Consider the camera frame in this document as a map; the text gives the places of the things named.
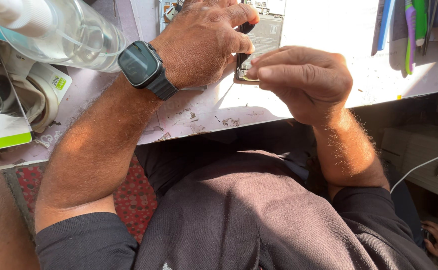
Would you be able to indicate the person's left hand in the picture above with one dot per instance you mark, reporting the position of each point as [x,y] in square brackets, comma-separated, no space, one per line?
[196,48]

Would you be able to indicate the person's right hand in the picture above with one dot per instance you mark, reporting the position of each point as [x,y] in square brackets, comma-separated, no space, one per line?
[312,86]

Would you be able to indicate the black smartwatch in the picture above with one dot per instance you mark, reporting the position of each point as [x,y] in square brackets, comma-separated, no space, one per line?
[140,64]

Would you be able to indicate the pale repair work mat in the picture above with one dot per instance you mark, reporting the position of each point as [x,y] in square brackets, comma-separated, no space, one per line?
[211,108]

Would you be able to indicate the opened smartphone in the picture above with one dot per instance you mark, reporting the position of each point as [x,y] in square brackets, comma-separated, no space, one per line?
[269,35]

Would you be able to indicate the blue plastic tool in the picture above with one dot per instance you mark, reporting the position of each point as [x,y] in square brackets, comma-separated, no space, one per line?
[385,22]

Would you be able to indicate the purple green toothbrush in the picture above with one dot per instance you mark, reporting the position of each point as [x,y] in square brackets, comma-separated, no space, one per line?
[410,37]

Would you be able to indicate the clear plastic bottle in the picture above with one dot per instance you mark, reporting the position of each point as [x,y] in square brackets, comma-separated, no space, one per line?
[72,37]

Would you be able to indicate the metal tweezers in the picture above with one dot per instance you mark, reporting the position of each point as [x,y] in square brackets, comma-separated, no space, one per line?
[428,33]

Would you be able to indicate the person's dark shirt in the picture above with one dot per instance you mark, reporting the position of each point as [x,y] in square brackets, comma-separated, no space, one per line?
[260,217]

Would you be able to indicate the white vented appliance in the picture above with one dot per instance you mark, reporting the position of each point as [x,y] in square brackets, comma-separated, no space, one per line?
[429,176]

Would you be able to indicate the red dotted cloth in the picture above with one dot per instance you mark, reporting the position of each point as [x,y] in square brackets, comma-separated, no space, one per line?
[132,202]

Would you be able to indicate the white charger packaging box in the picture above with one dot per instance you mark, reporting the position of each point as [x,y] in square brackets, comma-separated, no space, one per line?
[1,131]

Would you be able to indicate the metal phone frame part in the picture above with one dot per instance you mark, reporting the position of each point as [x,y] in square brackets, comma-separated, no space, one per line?
[168,13]

